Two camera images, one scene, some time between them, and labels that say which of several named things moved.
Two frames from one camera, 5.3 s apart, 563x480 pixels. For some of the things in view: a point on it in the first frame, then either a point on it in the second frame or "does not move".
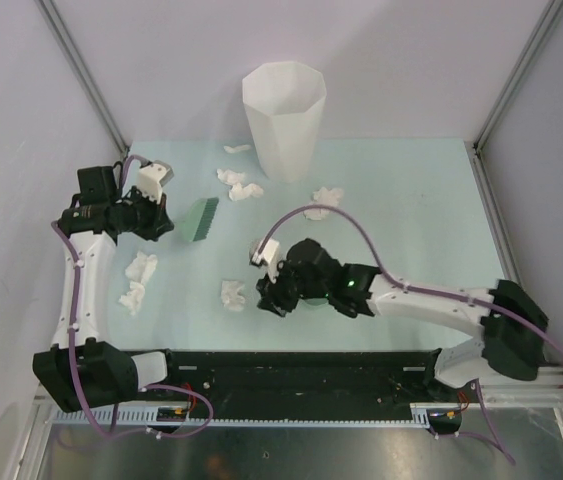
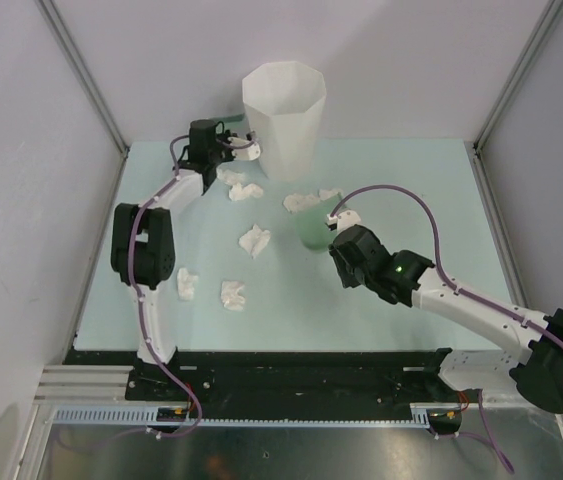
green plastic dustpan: (317, 301) → (311, 224)
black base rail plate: (300, 380) does not move
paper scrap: (238, 192) does not move
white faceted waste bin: (284, 102) does not move
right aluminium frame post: (474, 147) does not move
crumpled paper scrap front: (230, 296) does not move
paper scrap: (132, 299) → (185, 284)
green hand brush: (199, 218) → (237, 117)
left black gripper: (159, 221) → (224, 138)
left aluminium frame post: (84, 72) does not move
